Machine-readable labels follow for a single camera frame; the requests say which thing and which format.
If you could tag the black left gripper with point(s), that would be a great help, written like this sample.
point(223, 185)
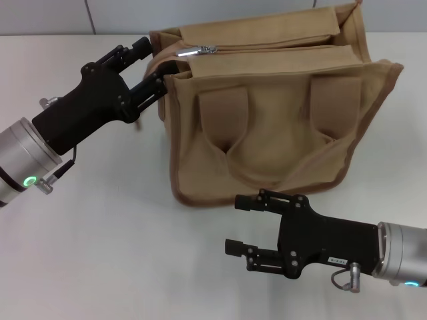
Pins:
point(90, 103)

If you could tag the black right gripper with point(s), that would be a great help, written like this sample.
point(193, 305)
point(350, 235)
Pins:
point(327, 236)

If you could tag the silver zipper pull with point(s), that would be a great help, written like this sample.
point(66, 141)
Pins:
point(190, 51)

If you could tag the khaki canvas food bag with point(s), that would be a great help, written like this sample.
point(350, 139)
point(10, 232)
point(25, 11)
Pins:
point(267, 140)

